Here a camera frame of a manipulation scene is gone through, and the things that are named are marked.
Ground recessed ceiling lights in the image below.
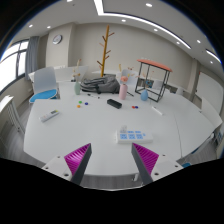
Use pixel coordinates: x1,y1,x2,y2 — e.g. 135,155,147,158
27,0,223,65

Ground grey curtain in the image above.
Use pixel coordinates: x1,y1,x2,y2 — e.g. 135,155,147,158
24,35,41,81

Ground green vase with dried flowers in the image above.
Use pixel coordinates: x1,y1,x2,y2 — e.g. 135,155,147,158
72,59,83,96

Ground white remote control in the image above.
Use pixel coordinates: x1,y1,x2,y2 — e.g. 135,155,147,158
38,109,61,123

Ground wooden coat rack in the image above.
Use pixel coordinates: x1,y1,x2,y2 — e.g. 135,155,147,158
96,24,116,78

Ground black rectangular box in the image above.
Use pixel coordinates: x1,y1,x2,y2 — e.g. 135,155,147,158
106,98,123,110

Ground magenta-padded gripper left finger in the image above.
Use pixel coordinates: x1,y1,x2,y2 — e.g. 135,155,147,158
41,142,93,186

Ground white chair with blue cushion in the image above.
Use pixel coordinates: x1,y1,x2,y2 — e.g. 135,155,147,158
28,66,61,104

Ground white rectangular bar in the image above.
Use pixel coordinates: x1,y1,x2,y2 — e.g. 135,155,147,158
151,105,164,117

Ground round wall clock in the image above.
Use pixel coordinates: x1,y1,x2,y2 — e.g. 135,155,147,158
52,34,63,46

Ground blue vase with dried flowers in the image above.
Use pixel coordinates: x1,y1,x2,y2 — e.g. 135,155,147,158
139,66,156,102

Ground black frame stand orange top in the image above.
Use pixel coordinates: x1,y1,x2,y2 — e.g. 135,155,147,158
134,58,174,103

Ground pink vase with flowers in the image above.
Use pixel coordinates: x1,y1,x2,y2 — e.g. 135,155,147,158
118,75,130,101

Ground grey backpack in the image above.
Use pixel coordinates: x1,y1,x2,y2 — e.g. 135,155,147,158
79,75,121,95

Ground window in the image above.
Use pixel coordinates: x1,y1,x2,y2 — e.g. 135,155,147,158
0,39,30,92

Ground curved ceiling light strip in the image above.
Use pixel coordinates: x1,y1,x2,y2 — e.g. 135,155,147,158
93,0,193,50

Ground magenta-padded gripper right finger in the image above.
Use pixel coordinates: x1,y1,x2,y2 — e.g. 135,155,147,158
130,142,185,186

